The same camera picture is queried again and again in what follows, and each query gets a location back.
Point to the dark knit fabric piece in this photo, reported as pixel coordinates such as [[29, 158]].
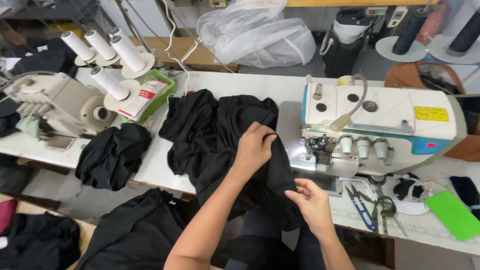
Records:
[[467, 191]]

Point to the pink thread cone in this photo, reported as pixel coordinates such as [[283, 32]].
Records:
[[431, 24]]

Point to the white switch box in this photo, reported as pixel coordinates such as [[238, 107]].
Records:
[[397, 15]]

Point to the cardboard box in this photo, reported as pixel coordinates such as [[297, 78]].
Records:
[[187, 52]]

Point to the large black garment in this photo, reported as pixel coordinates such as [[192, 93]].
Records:
[[210, 150]]

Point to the carton with black fabric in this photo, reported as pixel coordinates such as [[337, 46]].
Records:
[[37, 240]]

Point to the green plastic basket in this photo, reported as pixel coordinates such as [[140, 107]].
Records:
[[163, 93]]

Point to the white thread cone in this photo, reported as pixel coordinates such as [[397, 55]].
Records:
[[109, 83], [128, 53], [120, 33], [100, 44], [78, 45]]

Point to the person's right hand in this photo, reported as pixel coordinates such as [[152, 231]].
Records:
[[315, 210]]

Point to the person's legs in dark trousers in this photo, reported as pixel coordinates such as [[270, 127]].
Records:
[[262, 243]]

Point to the black fabric scrap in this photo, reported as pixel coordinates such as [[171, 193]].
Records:
[[405, 187]]

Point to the person's left hand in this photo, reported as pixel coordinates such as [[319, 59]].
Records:
[[253, 150]]

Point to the flexible machine lamp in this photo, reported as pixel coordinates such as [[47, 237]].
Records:
[[343, 120]]

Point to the dark thread cone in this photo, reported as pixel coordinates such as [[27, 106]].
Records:
[[409, 33], [465, 37]]

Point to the blue thread snips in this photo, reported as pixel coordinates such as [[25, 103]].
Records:
[[362, 208]]

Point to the black fabric heap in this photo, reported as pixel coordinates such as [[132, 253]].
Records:
[[138, 232]]

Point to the olive ribbon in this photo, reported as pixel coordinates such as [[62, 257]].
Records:
[[386, 206]]

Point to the small black fabric pile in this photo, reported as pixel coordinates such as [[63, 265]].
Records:
[[112, 155]]

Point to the green card sheet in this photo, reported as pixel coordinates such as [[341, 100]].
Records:
[[453, 215]]

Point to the person's right fingers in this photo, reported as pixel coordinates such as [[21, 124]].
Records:
[[300, 189]]

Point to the white cloth scrap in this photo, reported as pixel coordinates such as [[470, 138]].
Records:
[[410, 207]]

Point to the clear plastic bag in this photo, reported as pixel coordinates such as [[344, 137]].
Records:
[[255, 35]]

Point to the white teal overlock sewing machine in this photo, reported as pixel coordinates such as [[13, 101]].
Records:
[[390, 123]]

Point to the person's left fingers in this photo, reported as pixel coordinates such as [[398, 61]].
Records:
[[270, 140]]

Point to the cream sewing machine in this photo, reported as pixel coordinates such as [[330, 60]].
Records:
[[56, 101]]

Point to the brown bag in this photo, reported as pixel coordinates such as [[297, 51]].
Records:
[[407, 77]]

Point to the white red packet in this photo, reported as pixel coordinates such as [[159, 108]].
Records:
[[144, 99]]

